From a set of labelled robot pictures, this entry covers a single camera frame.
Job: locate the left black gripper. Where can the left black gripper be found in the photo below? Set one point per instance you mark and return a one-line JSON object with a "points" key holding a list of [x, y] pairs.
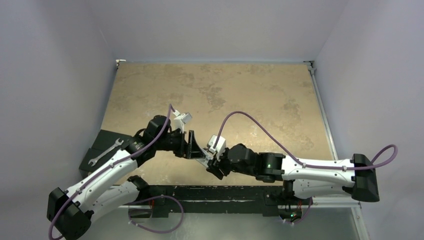
{"points": [[191, 149]]}

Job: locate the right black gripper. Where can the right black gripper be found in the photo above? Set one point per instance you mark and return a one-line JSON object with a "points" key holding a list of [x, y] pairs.
{"points": [[215, 163]]}

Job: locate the white remote control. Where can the white remote control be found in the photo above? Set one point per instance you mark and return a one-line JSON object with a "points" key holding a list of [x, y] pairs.
{"points": [[204, 160]]}

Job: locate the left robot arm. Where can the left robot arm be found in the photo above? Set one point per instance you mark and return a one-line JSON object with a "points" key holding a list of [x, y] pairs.
{"points": [[73, 210]]}

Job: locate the black foam block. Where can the black foam block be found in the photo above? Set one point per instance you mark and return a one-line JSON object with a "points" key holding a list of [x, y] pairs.
{"points": [[103, 141]]}

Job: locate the silver open-end wrench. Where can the silver open-end wrench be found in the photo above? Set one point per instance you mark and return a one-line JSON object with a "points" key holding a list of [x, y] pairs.
{"points": [[118, 142]]}

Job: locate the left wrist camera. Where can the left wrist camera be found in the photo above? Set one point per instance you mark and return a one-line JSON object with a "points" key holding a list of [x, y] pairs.
{"points": [[181, 119]]}

